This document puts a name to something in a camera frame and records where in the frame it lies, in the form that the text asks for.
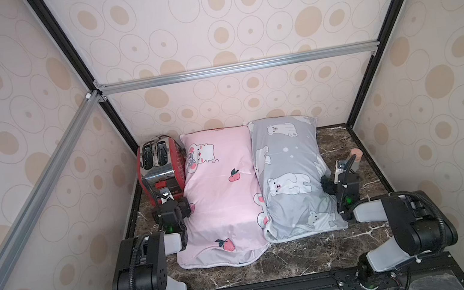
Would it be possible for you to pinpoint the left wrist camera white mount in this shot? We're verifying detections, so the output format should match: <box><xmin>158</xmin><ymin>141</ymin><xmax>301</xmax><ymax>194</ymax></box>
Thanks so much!
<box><xmin>159</xmin><ymin>187</ymin><xmax>175</xmax><ymax>204</ymax></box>

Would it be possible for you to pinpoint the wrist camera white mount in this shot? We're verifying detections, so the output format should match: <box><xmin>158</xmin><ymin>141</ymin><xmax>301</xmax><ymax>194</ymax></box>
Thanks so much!
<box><xmin>159</xmin><ymin>187</ymin><xmax>175</xmax><ymax>204</ymax></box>
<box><xmin>333</xmin><ymin>157</ymin><xmax>354</xmax><ymax>184</ymax></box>

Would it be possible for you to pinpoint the left diagonal aluminium rail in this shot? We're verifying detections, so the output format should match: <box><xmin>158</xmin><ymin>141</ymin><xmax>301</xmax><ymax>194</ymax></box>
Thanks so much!
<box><xmin>0</xmin><ymin>90</ymin><xmax>101</xmax><ymax>290</ymax></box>

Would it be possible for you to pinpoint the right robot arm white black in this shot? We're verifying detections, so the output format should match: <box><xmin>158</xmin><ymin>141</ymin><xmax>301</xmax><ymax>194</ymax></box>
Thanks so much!
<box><xmin>321</xmin><ymin>170</ymin><xmax>459</xmax><ymax>283</ymax></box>

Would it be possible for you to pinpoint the horizontal aluminium frame rail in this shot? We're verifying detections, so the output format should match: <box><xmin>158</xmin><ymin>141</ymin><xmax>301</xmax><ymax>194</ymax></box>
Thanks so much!
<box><xmin>99</xmin><ymin>40</ymin><xmax>380</xmax><ymax>96</ymax></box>

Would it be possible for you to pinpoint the grey polar bear pillow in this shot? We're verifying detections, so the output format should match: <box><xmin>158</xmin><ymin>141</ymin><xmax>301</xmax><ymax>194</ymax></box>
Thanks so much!
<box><xmin>247</xmin><ymin>115</ymin><xmax>349</xmax><ymax>244</ymax></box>

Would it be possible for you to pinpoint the pink cartoon pillow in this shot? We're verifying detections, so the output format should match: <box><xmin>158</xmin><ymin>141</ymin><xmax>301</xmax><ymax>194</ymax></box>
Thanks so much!
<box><xmin>177</xmin><ymin>126</ymin><xmax>270</xmax><ymax>270</ymax></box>

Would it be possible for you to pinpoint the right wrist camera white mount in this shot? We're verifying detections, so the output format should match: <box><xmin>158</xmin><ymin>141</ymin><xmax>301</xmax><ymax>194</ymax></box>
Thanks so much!
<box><xmin>333</xmin><ymin>157</ymin><xmax>354</xmax><ymax>184</ymax></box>

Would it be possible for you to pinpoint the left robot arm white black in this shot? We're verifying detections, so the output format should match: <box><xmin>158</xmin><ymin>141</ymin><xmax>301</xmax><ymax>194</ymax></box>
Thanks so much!
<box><xmin>112</xmin><ymin>198</ymin><xmax>191</xmax><ymax>290</ymax></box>

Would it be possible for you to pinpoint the red and chrome toaster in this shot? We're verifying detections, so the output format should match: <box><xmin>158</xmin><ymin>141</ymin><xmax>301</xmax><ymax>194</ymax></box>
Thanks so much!
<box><xmin>137</xmin><ymin>135</ymin><xmax>186</xmax><ymax>207</ymax></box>

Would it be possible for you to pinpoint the small bottle with cork lid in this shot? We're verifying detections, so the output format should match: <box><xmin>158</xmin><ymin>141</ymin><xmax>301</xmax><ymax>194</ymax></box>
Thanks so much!
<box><xmin>348</xmin><ymin>148</ymin><xmax>363</xmax><ymax>173</ymax></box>

